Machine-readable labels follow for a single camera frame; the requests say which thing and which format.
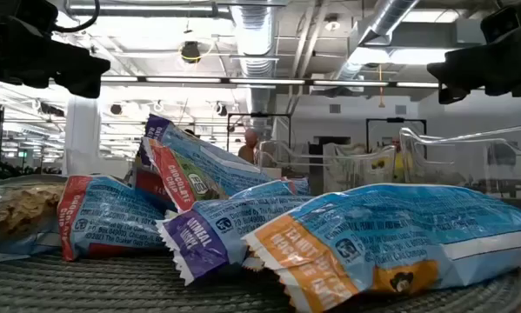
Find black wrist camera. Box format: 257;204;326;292
7;0;60;32
480;3;521;44

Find white paper strip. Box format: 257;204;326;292
0;250;33;263

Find oatmeal raisin granola bar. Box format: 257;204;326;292
155;194;316;287
144;113;273;196

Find round grey woven placemat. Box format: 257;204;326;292
0;250;521;313

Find yellow hanging cord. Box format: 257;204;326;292
376;63;386;109

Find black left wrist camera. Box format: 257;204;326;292
7;0;60;32

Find slanted silver ventilation duct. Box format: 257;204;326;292
333;0;421;83

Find peanut butter granola bar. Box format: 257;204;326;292
241;182;521;313

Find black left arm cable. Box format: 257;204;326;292
53;0;101;34

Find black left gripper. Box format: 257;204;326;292
0;24;111;99

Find black ceiling dome fixture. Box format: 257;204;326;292
180;40;202;64

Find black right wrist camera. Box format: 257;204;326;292
480;3;521;44

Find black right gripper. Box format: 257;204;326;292
426;25;521;105

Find white square pillar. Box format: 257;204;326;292
63;95;102;176

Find long ceiling light strip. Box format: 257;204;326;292
101;76;439;89

